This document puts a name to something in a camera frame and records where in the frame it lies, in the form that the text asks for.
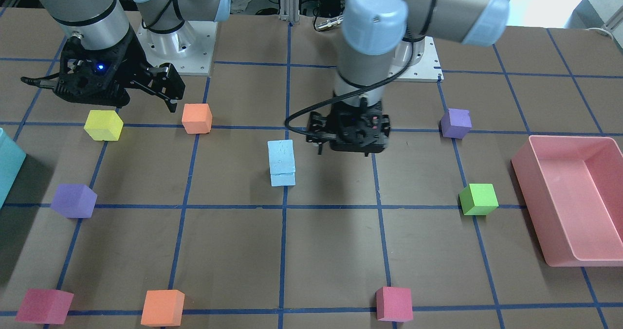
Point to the purple block near tray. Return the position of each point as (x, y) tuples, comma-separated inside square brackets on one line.
[(456, 123)]

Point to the orange block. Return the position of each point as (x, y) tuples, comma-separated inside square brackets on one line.
[(197, 118), (163, 308)]

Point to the orange block far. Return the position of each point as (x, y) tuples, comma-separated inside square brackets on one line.
[(163, 308)]

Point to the pink plastic tray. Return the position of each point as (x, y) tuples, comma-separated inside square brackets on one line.
[(572, 187)]

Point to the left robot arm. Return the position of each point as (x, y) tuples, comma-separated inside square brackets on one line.
[(378, 42)]

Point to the dark pink block far corner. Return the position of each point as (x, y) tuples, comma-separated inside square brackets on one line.
[(44, 306)]

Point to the light blue block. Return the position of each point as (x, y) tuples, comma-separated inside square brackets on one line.
[(283, 179), (281, 157)]

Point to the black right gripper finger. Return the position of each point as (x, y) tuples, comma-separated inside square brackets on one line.
[(41, 82), (162, 81)]

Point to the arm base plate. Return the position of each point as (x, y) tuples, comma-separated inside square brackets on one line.
[(190, 49), (425, 65)]

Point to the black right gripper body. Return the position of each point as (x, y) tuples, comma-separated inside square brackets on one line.
[(135, 61)]

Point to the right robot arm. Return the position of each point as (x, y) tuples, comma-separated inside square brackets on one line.
[(100, 24)]

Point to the teal plastic bin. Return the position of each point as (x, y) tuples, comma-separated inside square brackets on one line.
[(11, 161)]

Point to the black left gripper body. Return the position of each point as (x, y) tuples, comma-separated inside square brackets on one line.
[(317, 123)]

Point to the pink block near left arm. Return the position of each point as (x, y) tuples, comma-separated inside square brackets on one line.
[(394, 304)]

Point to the yellow foam block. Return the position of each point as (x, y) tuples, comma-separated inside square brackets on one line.
[(104, 125)]

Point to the orange block near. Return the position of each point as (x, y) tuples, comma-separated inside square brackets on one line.
[(197, 118)]

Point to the green foam block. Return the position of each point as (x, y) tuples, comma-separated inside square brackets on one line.
[(478, 199)]

